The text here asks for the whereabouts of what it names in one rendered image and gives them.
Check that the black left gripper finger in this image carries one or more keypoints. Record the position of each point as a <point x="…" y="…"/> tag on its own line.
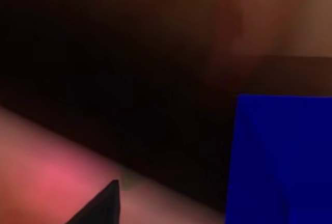
<point x="103" y="207"/>

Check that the blue block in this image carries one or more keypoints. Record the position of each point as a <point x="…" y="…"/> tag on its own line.
<point x="280" y="161"/>

